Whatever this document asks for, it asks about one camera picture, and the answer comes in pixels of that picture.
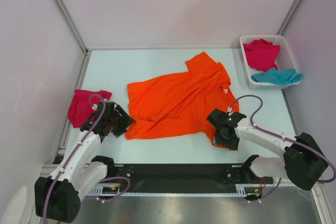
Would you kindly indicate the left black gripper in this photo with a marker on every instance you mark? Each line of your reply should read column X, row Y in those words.
column 125, row 120

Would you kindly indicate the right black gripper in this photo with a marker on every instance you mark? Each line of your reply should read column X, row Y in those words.
column 232, row 145

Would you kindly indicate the orange t shirt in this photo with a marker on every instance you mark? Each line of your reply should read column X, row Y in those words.
column 178, row 104

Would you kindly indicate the white plastic basket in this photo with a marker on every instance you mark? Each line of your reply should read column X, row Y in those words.
column 285, row 59

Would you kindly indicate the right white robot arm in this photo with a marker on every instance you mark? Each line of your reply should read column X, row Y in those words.
column 298, row 158

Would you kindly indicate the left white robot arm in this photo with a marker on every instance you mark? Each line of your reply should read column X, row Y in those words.
column 59, row 196

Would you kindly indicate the folded crimson t shirt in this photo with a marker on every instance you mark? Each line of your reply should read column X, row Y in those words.
column 80, row 108

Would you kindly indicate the teal t shirt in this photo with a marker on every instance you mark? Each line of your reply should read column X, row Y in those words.
column 278, row 77

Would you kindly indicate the crimson t shirt in basket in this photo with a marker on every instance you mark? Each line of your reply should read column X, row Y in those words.
column 261, row 54

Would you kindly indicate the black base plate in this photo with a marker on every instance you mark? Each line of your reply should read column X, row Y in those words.
column 187, row 178

